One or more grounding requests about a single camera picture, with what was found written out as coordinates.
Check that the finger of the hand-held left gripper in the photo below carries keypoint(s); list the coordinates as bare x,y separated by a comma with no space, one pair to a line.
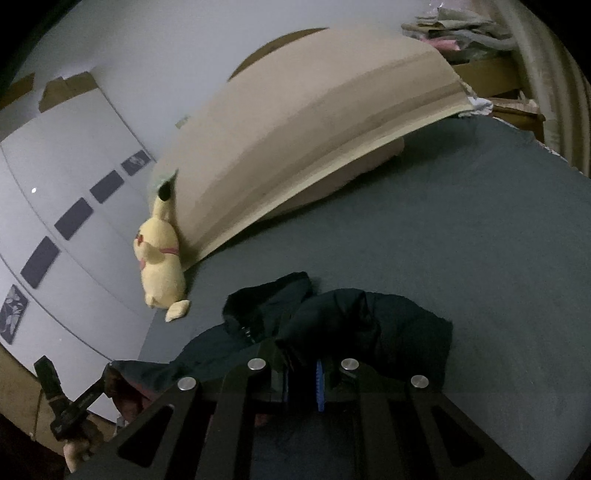
92,392

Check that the pale green object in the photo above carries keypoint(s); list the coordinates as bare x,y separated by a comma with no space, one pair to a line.
165,179

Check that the brown cardboard wall patch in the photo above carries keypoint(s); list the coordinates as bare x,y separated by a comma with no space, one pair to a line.
18,88
69,90

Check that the brown cardboard box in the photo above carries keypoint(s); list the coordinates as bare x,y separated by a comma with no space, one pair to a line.
494,74

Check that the beige pillow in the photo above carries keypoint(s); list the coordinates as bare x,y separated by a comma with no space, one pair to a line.
369,159

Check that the dark floral wall picture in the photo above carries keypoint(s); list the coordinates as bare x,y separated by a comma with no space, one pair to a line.
136,161
11,314

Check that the pile of grey cloths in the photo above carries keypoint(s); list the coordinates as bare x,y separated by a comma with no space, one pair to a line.
457,27

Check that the beige padded headboard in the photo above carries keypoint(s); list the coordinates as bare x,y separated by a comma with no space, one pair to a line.
300,138

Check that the yellow plush toy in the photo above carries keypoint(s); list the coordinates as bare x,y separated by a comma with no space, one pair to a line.
159,267

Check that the grey-blue bed sheet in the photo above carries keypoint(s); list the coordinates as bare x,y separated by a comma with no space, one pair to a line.
438,230

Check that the white crumpled cloth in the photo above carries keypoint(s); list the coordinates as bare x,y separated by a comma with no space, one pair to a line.
480,106

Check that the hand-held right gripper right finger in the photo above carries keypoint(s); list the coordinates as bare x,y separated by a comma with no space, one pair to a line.
320,383

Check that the dark blue jacket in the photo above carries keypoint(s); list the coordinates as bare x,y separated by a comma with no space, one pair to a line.
360,332

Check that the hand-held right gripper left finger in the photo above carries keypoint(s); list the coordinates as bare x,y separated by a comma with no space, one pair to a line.
277,383

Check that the beige curtain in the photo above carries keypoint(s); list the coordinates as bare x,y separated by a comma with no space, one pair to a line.
549,69

